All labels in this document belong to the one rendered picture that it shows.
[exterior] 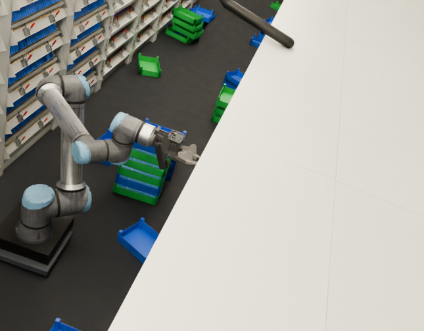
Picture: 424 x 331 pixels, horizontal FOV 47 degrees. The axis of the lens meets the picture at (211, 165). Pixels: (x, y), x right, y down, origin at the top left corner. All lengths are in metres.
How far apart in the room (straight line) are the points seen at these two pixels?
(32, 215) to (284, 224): 2.05
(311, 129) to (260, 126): 0.10
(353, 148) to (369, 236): 0.23
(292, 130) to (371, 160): 0.14
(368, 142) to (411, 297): 0.36
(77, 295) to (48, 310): 0.16
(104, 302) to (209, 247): 2.14
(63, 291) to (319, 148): 2.05
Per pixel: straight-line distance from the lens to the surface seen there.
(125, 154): 2.00
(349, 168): 0.81
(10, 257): 2.74
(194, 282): 0.51
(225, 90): 4.50
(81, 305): 2.64
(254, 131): 0.79
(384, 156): 0.90
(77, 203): 2.62
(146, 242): 2.99
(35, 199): 2.54
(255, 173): 0.69
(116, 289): 2.73
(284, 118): 0.86
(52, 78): 2.41
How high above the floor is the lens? 2.14
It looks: 35 degrees down
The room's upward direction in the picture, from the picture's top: 20 degrees clockwise
